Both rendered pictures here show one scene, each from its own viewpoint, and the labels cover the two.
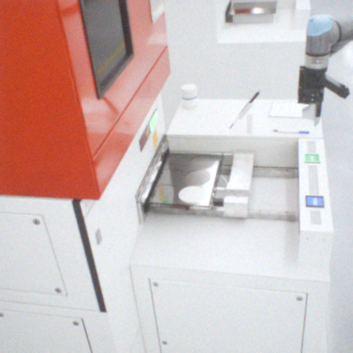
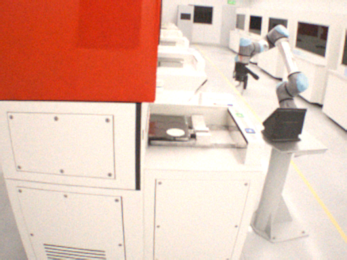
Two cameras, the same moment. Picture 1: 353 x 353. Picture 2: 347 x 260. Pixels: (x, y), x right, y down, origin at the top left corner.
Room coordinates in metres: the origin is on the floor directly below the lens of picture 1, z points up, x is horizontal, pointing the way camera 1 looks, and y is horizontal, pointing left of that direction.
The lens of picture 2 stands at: (-0.19, 0.47, 1.59)
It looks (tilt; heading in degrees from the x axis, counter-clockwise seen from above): 23 degrees down; 342
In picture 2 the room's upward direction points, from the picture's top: 4 degrees clockwise
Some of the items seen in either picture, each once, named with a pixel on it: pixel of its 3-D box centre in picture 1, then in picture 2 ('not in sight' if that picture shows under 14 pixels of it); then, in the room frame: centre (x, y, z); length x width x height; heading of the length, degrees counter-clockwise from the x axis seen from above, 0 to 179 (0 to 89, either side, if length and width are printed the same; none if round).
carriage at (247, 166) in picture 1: (240, 184); (199, 130); (1.44, -0.23, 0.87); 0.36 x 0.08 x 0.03; 165
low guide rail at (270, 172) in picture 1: (231, 171); (190, 126); (1.58, -0.22, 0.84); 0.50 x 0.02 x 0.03; 75
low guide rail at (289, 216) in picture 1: (223, 212); (193, 143); (1.32, -0.15, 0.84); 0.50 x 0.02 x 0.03; 75
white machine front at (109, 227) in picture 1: (134, 176); (144, 116); (1.32, 0.14, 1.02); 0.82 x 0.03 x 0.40; 165
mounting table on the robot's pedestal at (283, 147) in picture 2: not in sight; (286, 144); (1.34, -0.88, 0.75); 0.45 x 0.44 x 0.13; 83
